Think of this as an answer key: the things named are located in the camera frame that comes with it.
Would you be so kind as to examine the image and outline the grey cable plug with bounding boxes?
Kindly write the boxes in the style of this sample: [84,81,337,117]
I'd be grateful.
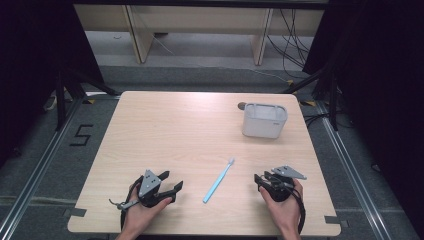
[108,198,140,211]

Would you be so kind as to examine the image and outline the black curtain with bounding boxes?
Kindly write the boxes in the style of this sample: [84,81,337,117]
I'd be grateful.
[302,0,424,232]
[0,0,105,168]

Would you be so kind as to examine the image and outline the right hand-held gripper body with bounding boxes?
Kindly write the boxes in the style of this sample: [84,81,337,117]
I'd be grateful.
[263,165,308,203]

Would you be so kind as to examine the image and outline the black floor cable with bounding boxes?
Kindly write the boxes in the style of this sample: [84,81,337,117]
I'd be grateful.
[302,112,355,130]

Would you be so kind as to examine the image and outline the bundle of black cables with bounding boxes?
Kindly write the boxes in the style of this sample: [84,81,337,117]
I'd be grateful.
[266,8,318,81]

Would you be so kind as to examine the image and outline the person's left hand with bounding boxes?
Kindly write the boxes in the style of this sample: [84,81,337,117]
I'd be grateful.
[122,196,174,235]

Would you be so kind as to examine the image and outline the aluminium floor rail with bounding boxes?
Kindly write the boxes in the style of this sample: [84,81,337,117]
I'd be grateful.
[315,99,392,240]
[0,96,85,240]

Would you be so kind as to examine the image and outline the black metal stand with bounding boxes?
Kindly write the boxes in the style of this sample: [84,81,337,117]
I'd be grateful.
[281,63,340,132]
[54,68,122,132]

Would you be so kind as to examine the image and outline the white plastic container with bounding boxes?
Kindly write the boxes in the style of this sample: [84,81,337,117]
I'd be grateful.
[241,102,289,140]

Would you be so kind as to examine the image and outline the person's right hand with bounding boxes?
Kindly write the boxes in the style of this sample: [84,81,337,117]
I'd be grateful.
[259,179,304,232]

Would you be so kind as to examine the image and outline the black tape strip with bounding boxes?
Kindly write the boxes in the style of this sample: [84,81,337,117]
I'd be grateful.
[324,215,350,230]
[62,207,88,219]

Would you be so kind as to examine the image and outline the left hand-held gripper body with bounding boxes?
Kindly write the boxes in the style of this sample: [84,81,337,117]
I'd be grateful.
[133,169,168,209]

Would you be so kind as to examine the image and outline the light blue toothbrush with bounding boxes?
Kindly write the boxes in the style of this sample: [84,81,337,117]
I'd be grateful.
[202,157,236,205]

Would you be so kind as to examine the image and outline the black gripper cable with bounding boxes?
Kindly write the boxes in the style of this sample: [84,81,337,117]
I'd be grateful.
[119,176,145,232]
[280,181,307,235]

